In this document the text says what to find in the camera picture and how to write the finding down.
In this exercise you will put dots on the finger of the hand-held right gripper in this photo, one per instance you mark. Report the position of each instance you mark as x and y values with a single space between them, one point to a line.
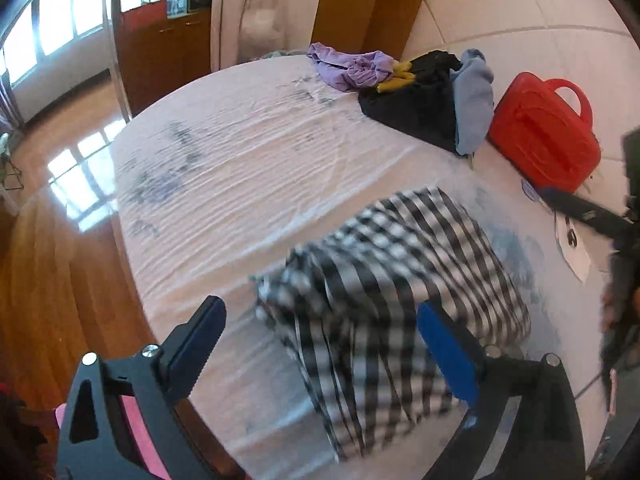
575 207

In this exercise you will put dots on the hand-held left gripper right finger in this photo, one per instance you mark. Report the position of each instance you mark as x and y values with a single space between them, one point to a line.
447 360

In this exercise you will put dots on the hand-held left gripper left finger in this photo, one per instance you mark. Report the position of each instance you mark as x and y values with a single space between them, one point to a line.
197 350

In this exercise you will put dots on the black white checkered garment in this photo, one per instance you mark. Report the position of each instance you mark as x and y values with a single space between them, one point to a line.
400 260

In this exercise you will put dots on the white paper sheet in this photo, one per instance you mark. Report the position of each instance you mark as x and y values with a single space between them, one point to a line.
575 260

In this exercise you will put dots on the red plastic carry case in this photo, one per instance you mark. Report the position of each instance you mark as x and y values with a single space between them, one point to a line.
540 130

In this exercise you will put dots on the pink cloth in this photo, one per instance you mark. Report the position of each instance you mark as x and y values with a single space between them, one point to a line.
137 430

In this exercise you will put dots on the blue-grey cloth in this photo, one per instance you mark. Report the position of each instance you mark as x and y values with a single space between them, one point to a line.
472 100

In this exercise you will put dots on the dark navy cloth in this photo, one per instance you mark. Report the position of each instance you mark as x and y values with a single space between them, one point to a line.
415 105

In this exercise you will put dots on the white padded headboard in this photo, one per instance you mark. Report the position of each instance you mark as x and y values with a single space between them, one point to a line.
525 10

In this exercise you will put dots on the yellow cloth piece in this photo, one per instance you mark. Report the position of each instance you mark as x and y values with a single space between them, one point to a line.
397 80

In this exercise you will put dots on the purple cloth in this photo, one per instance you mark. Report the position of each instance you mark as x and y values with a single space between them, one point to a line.
345 67

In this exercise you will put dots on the wooden cabinet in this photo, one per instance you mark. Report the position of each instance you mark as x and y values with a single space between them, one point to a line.
160 55

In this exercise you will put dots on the metal pole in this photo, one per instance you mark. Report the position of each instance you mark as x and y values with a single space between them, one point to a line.
116 35

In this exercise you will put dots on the beige curtain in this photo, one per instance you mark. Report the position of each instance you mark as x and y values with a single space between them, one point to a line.
230 0

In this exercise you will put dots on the window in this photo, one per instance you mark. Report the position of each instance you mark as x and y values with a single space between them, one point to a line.
55 20

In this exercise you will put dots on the wooden headboard frame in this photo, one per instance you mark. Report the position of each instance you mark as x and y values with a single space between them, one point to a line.
360 0

